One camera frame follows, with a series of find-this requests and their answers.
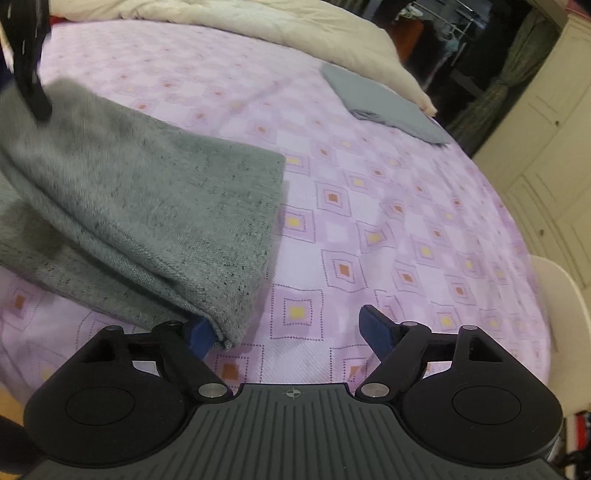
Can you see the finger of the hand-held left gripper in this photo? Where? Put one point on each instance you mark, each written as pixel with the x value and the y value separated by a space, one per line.
pixel 30 69

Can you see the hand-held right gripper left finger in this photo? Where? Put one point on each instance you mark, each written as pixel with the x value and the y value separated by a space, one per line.
pixel 199 338

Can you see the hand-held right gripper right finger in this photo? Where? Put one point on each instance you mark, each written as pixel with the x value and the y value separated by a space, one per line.
pixel 376 332

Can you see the grey pants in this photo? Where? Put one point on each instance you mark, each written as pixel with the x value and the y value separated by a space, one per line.
pixel 138 184

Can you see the red cloth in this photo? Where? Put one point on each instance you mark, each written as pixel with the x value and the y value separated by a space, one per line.
pixel 57 19

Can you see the purple checked bedsheet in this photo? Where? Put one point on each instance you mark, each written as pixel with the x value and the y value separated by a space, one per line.
pixel 369 207

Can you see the white chair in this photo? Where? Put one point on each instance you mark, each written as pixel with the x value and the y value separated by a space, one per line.
pixel 563 300

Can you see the folded blue-grey cloth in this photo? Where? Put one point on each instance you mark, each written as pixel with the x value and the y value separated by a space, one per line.
pixel 383 99

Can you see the white wardrobe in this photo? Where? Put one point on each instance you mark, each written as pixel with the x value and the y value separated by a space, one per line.
pixel 554 138

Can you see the green curtain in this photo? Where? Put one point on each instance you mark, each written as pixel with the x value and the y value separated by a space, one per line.
pixel 498 97

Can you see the orange hanging garment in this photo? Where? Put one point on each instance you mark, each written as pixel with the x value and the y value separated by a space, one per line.
pixel 408 39

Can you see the metal clothes rack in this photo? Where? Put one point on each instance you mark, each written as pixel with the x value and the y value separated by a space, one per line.
pixel 457 25

